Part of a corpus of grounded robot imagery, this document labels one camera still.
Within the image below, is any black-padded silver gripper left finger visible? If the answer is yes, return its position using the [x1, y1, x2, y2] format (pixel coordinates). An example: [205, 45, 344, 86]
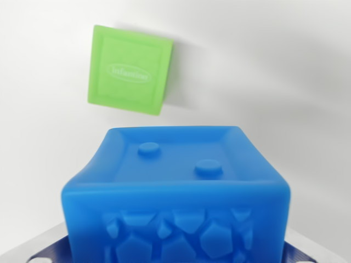
[0, 221, 70, 263]

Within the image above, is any black-padded silver gripper right finger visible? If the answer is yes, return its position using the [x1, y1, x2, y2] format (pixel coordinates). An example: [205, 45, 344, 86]
[284, 232, 346, 263]

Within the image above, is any blue textured soft cube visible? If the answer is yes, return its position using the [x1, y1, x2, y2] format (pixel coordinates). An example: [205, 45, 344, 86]
[60, 125, 292, 263]

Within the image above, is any green soft cube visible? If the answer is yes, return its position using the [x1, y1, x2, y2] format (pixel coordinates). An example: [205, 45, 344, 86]
[87, 24, 176, 117]

